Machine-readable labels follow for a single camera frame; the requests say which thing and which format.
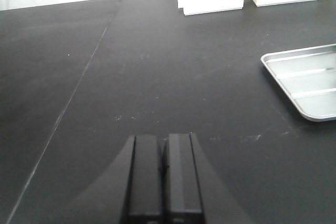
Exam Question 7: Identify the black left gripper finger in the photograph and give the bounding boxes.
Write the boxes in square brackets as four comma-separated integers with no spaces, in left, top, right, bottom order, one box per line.
[120,135,163,223]

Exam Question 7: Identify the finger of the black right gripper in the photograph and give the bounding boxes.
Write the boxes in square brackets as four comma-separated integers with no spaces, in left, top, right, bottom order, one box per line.
[164,134,204,223]

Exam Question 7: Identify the silver metal tray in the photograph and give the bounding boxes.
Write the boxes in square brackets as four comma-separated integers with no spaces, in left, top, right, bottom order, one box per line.
[260,44,335,122]

